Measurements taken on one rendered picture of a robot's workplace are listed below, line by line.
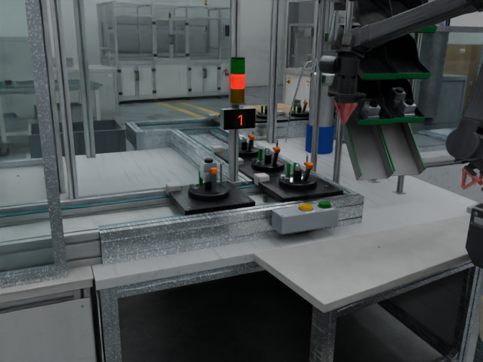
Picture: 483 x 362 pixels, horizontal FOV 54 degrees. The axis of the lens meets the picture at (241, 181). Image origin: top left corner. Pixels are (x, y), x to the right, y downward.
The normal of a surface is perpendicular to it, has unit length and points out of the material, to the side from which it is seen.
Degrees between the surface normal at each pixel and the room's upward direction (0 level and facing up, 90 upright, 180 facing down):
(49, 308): 90
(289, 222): 90
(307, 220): 90
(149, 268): 0
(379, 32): 76
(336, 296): 0
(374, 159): 45
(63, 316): 90
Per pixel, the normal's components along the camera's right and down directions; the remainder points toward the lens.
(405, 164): 0.17, -0.47
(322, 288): 0.01, -0.95
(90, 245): 0.39, 0.28
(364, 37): -0.70, 0.00
